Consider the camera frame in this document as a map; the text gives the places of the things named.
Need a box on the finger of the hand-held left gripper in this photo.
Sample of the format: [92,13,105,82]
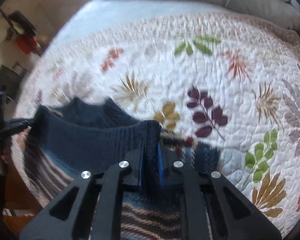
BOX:
[5,118,37,133]

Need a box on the floral quilted bedspread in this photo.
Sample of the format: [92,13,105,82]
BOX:
[11,11,300,233]

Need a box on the red hanging garment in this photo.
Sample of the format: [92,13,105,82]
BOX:
[15,34,38,55]

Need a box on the dark chair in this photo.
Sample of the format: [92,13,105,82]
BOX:
[0,64,30,103]

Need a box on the black hanging garment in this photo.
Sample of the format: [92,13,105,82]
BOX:
[8,11,37,37]

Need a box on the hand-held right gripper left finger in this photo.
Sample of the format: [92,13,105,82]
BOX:
[19,141,144,240]

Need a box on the striped knit sweater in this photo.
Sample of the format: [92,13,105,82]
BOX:
[22,96,222,240]

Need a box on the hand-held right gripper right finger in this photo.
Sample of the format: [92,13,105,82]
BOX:
[157,142,283,240]

